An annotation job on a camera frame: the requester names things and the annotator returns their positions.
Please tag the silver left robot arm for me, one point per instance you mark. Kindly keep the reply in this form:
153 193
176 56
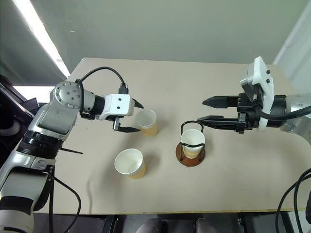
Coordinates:
58 116

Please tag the black table frame leg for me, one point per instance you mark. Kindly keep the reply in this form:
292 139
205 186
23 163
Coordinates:
109 223

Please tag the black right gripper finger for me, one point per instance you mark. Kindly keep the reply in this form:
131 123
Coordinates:
218 102
218 122

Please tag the black zip tie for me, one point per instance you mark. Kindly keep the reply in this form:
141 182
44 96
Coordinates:
73 151

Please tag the black equipment beside table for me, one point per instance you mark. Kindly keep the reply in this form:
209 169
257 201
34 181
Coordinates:
14 106

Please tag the white and tan paper cup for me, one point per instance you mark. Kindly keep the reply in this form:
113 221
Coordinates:
193 140
128 161
150 128

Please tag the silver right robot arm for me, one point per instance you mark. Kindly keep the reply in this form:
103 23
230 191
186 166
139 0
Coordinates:
298 103

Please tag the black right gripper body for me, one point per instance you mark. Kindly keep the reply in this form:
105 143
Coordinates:
250 114

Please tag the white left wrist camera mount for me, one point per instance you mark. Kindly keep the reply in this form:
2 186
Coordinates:
119 104

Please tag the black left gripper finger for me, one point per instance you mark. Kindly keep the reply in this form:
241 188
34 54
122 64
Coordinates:
137 103
130 129

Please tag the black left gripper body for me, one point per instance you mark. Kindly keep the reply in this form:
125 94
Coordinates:
117 123

